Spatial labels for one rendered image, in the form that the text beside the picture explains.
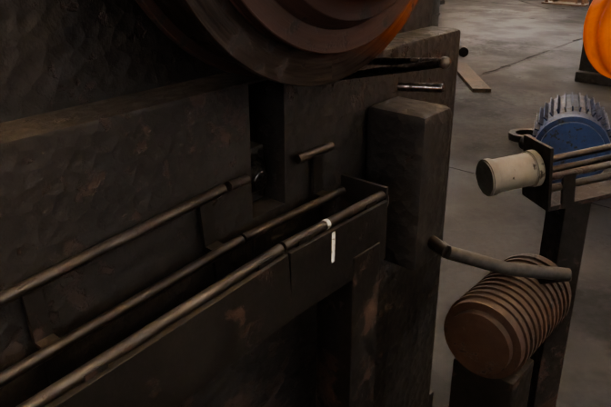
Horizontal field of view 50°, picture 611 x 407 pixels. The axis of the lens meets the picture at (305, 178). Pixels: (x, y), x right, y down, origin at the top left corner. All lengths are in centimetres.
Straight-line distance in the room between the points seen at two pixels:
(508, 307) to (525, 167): 22
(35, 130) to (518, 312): 70
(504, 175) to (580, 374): 86
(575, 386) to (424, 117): 103
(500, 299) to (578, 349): 91
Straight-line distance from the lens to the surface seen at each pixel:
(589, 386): 179
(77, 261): 65
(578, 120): 276
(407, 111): 91
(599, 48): 100
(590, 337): 196
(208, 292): 66
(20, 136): 61
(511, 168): 106
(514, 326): 99
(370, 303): 89
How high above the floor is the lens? 104
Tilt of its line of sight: 22 degrees down
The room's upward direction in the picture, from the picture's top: straight up
